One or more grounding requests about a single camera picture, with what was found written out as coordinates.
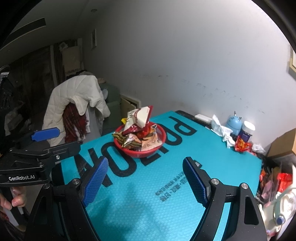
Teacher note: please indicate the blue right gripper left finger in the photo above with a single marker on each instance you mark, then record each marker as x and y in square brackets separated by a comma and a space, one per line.
[93, 180]

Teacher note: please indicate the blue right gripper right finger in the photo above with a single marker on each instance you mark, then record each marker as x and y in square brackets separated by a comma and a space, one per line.
[197, 179]

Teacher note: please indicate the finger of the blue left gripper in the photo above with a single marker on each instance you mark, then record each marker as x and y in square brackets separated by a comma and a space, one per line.
[45, 134]

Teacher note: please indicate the green peanut snack bag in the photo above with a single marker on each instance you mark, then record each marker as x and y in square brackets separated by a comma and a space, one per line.
[122, 140]

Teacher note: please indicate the brown seaweed roll snack bag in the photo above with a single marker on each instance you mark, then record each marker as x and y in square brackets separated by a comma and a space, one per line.
[151, 142]

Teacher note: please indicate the white red snack bag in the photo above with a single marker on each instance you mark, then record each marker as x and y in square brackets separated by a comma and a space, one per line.
[137, 120]

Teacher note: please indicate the yellow snack packet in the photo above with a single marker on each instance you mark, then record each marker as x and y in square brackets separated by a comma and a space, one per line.
[124, 120]

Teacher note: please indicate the red spicy snack packet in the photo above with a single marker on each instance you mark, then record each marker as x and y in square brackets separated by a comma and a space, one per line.
[149, 129]

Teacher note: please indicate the person's left hand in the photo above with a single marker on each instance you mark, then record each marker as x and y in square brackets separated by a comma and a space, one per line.
[19, 199]

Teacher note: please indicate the red plaid garment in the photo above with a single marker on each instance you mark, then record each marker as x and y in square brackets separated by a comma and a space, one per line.
[74, 124]

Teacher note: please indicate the white quilted jacket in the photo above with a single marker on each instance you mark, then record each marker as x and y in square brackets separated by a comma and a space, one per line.
[81, 90]

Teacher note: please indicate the crumpled white tissue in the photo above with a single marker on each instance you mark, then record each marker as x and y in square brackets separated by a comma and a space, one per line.
[222, 131]

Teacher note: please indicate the red candy wrapper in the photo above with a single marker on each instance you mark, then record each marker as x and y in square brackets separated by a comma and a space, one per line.
[241, 145]

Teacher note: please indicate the teal bubble mailer mat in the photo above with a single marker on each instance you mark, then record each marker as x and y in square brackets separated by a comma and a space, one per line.
[150, 198]

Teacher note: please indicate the red plastic basket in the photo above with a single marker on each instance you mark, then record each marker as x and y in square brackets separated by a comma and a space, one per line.
[137, 147]

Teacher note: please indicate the white flat box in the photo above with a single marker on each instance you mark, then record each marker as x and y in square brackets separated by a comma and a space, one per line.
[203, 118]

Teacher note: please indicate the blue round humidifier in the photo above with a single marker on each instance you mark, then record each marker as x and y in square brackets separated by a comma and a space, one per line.
[234, 123]

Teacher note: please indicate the white jar blue label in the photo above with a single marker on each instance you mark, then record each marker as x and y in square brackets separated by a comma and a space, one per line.
[247, 131]

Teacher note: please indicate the open cardboard box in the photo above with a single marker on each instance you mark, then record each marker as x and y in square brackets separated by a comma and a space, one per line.
[283, 145]

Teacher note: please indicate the wall access hatch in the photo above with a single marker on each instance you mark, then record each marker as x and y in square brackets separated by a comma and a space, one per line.
[128, 104]

